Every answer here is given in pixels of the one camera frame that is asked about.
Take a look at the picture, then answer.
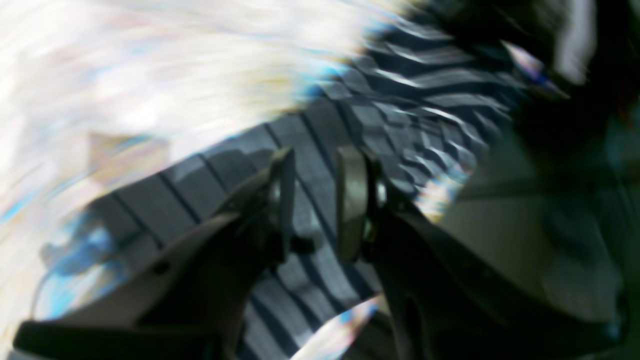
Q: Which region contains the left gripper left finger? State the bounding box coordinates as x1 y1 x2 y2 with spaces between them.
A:
13 148 296 360

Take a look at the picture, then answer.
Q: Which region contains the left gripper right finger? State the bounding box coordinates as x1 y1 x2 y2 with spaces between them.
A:
336 145 626 360

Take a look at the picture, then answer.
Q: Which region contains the patterned floral tablecloth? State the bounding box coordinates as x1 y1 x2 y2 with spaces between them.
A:
0 0 471 360

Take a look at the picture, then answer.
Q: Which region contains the navy white striped T-shirt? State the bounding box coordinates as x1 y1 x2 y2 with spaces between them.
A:
40 20 526 360

